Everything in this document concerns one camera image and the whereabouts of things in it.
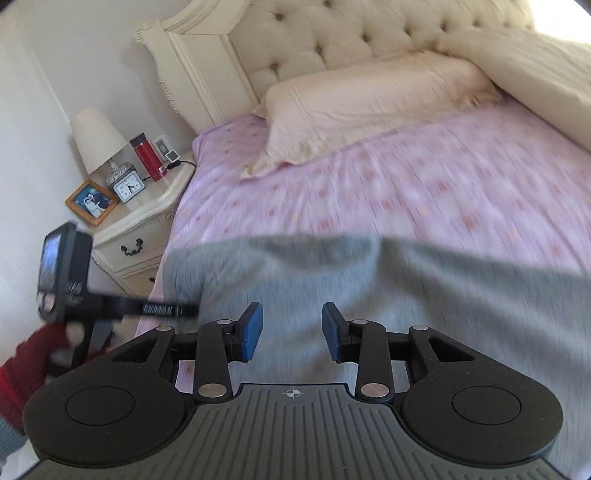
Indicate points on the wall outlet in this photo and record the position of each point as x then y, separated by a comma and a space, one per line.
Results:
160, 145

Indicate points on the pale pink pillow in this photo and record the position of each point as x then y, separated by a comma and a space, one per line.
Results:
360, 106

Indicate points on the cream tufted headboard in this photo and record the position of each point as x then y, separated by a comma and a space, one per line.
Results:
295, 37

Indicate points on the large cream pillow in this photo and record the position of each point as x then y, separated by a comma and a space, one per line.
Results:
535, 74

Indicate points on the red thermos bottle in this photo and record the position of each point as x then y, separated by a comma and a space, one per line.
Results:
147, 157

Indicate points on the cream nightstand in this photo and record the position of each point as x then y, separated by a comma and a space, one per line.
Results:
138, 217

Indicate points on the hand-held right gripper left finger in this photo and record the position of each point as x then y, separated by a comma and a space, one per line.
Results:
251, 333

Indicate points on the wooden photo frame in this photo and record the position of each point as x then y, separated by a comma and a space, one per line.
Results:
92, 202

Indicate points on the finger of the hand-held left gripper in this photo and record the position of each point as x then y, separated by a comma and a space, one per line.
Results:
161, 308

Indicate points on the white alarm clock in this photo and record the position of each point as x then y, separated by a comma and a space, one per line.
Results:
128, 187

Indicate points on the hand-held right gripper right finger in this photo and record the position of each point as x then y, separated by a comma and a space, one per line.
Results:
332, 333

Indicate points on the cream table lamp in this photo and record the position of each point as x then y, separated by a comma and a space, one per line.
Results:
94, 136

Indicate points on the pink patterned bed sheet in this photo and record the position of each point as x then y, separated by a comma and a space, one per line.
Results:
369, 194

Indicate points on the small white charger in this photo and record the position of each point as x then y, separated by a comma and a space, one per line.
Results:
173, 158

